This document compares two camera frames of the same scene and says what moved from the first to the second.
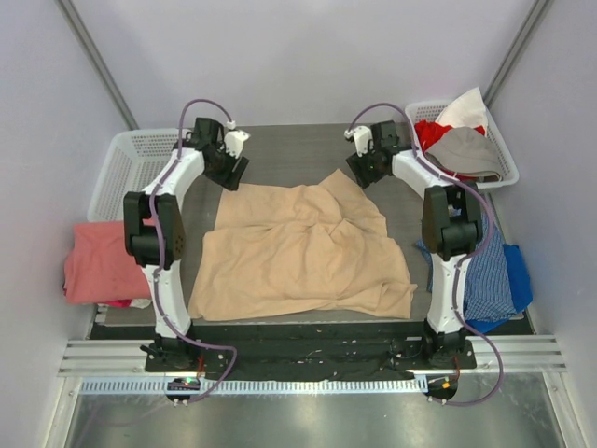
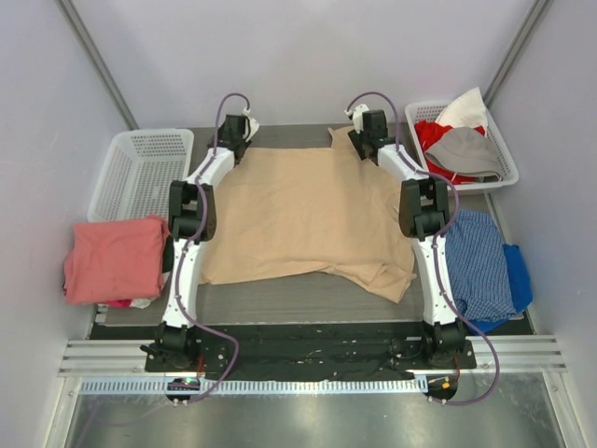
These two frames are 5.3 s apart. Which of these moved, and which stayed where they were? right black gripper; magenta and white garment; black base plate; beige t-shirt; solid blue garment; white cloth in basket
Moved: right black gripper; beige t-shirt
Stayed: black base plate; solid blue garment; white cloth in basket; magenta and white garment
